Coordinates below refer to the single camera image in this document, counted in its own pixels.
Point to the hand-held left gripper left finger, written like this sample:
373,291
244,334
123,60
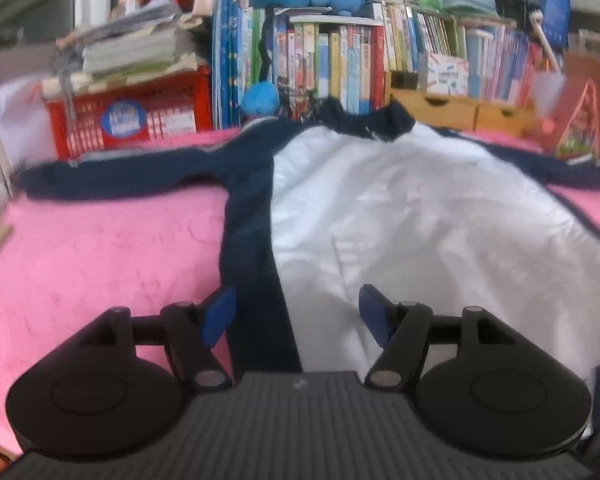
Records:
217,315

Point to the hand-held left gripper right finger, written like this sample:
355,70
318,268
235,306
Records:
375,312

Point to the navy and white jacket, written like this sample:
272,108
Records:
405,200

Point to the pink rabbit-print blanket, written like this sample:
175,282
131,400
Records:
105,260

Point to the wooden drawer box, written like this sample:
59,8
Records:
455,110

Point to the small blue plush ball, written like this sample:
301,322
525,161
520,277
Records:
260,100

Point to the miniature toy bicycle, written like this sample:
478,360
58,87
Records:
302,97

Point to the red plastic crate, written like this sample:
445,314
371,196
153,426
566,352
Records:
80,130

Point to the small black box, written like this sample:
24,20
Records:
405,81

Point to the white box with colourful print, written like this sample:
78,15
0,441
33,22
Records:
447,74

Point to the row of colourful books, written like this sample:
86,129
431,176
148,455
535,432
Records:
340,60

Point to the row of tall blue books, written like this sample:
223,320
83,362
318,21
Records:
235,60

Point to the row of pink purple books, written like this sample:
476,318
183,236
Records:
500,65

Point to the white paper sheet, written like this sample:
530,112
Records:
547,92

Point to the white paper bag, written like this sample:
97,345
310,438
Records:
15,120

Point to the stack of booklets and papers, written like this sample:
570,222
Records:
135,45

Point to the white plastic tube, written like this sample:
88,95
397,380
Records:
547,45

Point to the teal folded cloth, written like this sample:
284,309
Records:
462,0

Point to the brown cardboard box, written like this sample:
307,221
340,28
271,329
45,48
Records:
590,60

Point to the blue carton box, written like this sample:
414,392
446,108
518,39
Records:
555,5

